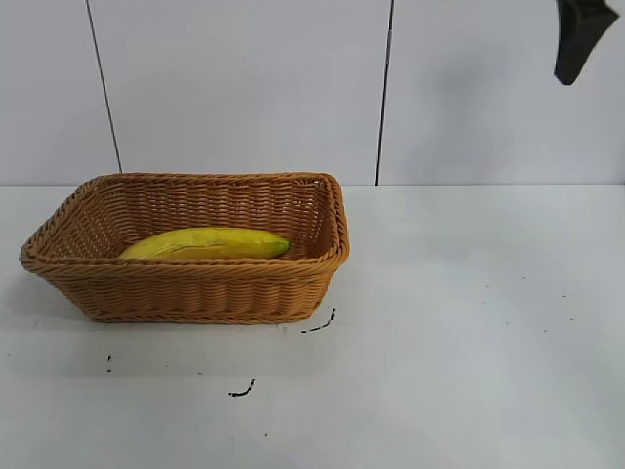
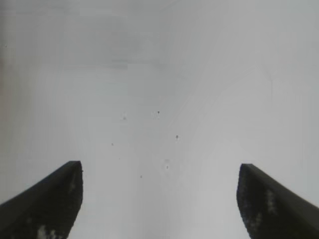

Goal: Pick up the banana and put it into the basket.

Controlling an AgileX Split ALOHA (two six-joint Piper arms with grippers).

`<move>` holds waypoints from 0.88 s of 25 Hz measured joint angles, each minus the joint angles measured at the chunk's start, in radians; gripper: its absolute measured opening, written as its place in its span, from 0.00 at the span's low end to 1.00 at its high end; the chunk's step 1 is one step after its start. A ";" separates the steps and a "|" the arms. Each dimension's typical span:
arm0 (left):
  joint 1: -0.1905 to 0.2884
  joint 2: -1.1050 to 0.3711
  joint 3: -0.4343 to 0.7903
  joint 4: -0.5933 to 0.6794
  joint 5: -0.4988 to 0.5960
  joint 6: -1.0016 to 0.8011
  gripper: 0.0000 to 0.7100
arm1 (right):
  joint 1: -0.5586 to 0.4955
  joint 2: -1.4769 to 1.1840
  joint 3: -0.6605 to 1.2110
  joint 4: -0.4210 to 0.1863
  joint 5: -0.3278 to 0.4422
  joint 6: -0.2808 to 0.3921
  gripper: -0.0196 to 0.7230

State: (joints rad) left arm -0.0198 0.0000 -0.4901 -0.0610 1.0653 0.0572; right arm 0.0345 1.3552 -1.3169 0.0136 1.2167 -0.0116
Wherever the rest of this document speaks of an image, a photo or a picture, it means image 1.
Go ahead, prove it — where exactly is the brown wicker basket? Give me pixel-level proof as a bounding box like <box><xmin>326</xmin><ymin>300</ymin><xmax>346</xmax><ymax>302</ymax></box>
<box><xmin>20</xmin><ymin>170</ymin><xmax>352</xmax><ymax>324</ymax></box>

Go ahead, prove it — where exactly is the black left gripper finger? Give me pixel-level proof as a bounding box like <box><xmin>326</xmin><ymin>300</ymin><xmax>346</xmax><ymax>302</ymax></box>
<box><xmin>553</xmin><ymin>0</ymin><xmax>621</xmax><ymax>87</ymax></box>

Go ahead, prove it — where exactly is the yellow banana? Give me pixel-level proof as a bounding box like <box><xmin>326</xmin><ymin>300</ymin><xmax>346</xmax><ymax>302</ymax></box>
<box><xmin>118</xmin><ymin>227</ymin><xmax>291</xmax><ymax>261</ymax></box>

